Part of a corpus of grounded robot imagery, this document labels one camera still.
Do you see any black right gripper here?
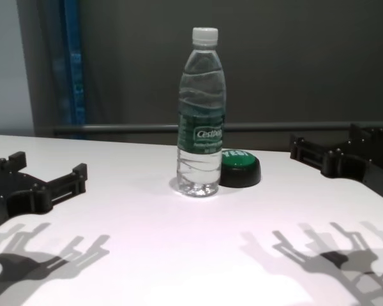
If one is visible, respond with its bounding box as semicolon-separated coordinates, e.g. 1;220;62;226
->
289;122;383;207

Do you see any green YES button black base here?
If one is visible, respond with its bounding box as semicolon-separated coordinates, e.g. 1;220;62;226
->
218;149;262;188

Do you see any dark grey horizontal rail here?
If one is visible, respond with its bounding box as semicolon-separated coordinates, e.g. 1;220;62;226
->
53;120;383;138

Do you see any clear water bottle green label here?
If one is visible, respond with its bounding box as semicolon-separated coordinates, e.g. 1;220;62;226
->
176;26;227;198

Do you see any blue metal post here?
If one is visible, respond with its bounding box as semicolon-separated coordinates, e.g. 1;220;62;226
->
63;0;86;140

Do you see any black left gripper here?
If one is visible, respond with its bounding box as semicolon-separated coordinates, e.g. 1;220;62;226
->
0;152;88;235

